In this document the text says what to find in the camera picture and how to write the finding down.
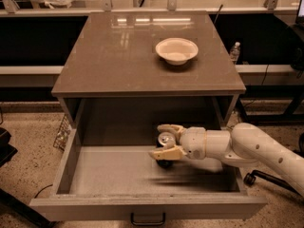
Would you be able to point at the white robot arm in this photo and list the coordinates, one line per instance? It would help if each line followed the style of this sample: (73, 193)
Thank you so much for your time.
(245, 145)

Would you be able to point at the grey cabinet with glossy top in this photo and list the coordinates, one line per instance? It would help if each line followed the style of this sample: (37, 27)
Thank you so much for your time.
(115, 57)

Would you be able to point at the black metal drawer handle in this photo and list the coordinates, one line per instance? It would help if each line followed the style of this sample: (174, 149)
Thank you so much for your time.
(147, 222)

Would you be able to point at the open grey top drawer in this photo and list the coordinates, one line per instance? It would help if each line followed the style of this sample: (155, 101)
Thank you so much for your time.
(106, 172)

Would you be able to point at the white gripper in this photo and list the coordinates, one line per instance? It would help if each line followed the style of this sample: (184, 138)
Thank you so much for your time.
(194, 142)

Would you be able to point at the black office chair base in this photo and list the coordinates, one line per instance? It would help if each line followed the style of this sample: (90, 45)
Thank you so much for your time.
(250, 178)

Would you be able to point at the black object at left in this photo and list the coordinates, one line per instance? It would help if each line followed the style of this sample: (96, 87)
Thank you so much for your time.
(7, 151)

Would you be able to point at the black table leg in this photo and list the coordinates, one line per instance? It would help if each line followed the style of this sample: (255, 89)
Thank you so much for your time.
(242, 112)

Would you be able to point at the blue pepsi can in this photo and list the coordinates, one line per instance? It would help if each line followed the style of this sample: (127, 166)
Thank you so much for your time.
(163, 139)

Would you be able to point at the white paper bowl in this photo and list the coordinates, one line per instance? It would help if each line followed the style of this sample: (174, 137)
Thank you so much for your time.
(176, 51)

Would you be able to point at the wire mesh basket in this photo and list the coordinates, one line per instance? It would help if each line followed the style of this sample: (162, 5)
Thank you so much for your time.
(62, 135)

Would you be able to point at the clear plastic water bottle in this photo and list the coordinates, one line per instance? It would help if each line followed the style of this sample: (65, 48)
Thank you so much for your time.
(234, 52)

